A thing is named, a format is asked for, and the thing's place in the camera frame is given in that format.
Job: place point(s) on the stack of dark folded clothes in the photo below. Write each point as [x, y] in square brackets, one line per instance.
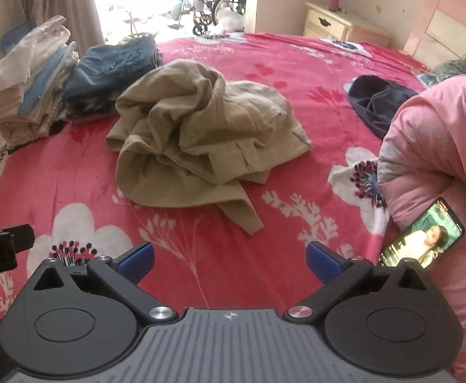
[109, 72]

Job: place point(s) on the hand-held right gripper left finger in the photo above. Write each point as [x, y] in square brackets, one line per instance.
[139, 261]

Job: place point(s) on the red floral blanket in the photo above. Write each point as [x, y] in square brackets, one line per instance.
[297, 87]

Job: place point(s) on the khaki pants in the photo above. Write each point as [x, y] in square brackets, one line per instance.
[201, 127]

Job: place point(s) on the cream wooden nightstand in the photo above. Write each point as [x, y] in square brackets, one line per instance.
[344, 26]

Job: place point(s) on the pink cup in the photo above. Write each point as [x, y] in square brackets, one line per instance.
[335, 0]

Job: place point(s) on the white plastic bag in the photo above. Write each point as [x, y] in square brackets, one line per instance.
[231, 20]

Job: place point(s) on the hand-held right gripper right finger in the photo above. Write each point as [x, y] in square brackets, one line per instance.
[320, 261]

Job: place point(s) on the black folding stool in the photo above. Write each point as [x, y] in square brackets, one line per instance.
[131, 22]

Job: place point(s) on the black smartphone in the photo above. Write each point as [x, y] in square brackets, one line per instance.
[420, 239]

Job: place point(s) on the blue wall organizer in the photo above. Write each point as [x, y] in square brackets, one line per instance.
[17, 36]

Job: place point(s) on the dark navy garment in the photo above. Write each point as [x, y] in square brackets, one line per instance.
[376, 103]

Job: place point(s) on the pink bed headboard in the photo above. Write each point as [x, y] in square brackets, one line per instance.
[444, 24]

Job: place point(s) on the grey floral pillow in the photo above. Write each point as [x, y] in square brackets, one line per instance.
[456, 68]

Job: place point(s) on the stack of light folded clothes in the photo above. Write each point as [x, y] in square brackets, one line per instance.
[25, 79]

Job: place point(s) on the pink quilt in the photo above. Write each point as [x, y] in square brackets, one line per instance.
[436, 135]

